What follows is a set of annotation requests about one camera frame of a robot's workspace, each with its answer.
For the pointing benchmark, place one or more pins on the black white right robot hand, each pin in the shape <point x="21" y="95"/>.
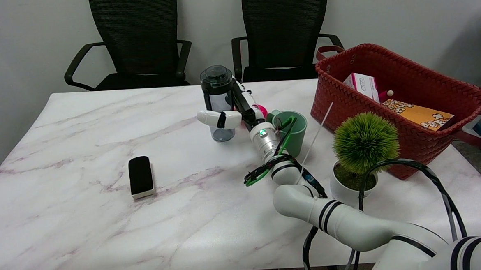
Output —
<point x="247" y="108"/>

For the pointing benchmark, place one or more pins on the black lid clear water bottle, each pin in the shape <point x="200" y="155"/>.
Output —
<point x="217" y="91"/>

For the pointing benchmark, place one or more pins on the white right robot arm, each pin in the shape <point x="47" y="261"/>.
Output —
<point x="352" y="223"/>

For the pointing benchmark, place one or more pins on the green plastic mug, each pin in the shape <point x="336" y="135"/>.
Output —
<point x="300" y="136"/>

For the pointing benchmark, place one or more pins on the white plastic zip tie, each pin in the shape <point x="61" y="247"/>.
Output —
<point x="320" y="126"/>

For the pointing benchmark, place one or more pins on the black mesh office chair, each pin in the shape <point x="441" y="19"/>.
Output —
<point x="284" y="25"/>
<point x="136" y="33"/>

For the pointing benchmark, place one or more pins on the red woven basket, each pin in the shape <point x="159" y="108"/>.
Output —
<point x="337" y="101"/>

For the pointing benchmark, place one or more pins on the pink white carton box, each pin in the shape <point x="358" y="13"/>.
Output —
<point x="363" y="85"/>

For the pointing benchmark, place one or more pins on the green ball plant white pot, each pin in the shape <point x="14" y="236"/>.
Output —
<point x="364" y="141"/>

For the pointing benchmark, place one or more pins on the black whiteboard eraser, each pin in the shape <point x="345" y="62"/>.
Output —
<point x="140" y="175"/>

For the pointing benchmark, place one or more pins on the pink stick with wooden ball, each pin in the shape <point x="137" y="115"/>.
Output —
<point x="390" y="93"/>

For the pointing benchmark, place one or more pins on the orange popcorn box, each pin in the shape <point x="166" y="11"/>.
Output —
<point x="416" y="115"/>

